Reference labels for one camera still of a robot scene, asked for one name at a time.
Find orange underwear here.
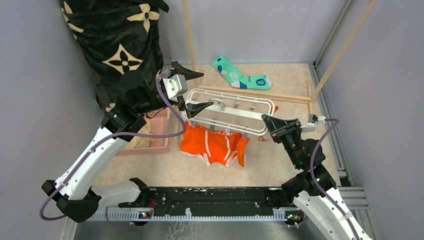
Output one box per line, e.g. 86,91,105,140
179,121,250,168

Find white multi-clip hanger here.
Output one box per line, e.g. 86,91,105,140
181,88,276,136

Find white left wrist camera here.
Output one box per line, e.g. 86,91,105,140
162,74,189,102

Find black floral blanket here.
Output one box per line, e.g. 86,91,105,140
58,0,170,111

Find green blue patterned sock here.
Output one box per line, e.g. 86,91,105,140
211,55,273,90

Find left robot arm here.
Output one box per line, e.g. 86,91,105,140
42,61,211,223

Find beige cloth in basket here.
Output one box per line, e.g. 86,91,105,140
124,127,155,149

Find wooden drying rack frame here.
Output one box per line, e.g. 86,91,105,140
193,0,378,114

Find pink plastic basket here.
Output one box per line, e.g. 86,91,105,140
117,108,170,156

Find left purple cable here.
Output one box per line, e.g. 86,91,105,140
39,71,188,230

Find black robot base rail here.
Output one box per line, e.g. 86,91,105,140
118,185,302,217

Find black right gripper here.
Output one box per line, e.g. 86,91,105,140
262,114,303,169

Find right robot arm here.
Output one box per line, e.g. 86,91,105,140
261,114,371,240

